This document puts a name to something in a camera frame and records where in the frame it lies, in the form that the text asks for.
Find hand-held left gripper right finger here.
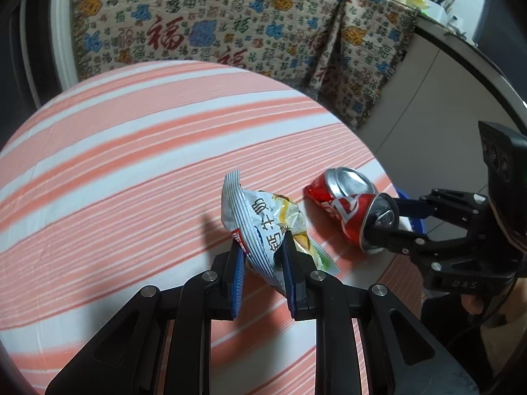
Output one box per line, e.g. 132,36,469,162
280,230,480,395

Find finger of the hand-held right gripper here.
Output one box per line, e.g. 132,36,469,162
364,222,429,256
389,188,489,232

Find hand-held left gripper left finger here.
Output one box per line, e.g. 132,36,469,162
45,240,248,395

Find blue plastic basket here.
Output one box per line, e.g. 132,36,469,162
396,188,430,236

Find crushed red soda can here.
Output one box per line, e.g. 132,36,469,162
304,167,398,255

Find white blue snack bag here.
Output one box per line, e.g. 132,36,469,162
221,170,341,298

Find person's right hand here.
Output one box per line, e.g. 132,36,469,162
460,294,485,317

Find kitchen counter cabinet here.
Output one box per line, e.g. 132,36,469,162
358,16,527,198

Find narrow printed blanket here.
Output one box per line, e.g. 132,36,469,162
307,0,419,131

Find round table with striped cloth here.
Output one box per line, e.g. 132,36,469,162
0,61,426,395

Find large printed blanket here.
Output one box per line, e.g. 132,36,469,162
70,0,350,92

